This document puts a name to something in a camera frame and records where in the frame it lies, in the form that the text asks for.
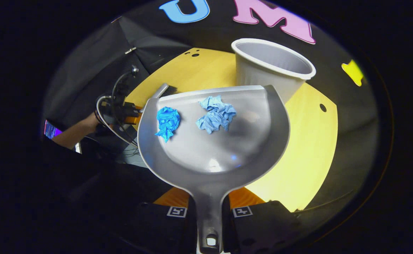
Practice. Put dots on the dark blue paper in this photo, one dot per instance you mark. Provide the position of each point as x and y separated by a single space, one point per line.
167 121

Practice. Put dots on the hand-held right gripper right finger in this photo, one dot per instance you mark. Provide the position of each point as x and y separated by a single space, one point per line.
259 225

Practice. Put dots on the white clip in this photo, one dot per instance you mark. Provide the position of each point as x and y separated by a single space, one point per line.
130 50

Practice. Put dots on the black backdrop cloth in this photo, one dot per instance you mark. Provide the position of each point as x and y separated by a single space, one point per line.
333 60

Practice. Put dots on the light blue paper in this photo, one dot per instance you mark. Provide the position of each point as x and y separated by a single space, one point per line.
215 114

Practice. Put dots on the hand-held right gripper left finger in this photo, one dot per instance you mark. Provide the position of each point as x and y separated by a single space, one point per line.
164 225

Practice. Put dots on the grey dustpan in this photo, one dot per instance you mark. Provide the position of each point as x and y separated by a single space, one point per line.
220 148

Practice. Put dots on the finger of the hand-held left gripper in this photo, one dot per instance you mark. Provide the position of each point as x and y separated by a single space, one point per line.
133 119

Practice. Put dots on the small grey broom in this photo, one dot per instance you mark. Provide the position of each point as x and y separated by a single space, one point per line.
160 91

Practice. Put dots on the white ribbed garbage bin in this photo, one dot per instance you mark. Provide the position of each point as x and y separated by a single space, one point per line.
263 77

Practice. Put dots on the wooden desktop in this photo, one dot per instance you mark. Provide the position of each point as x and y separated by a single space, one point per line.
308 141

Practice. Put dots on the lit screen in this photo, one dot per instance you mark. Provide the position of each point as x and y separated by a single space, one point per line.
50 129

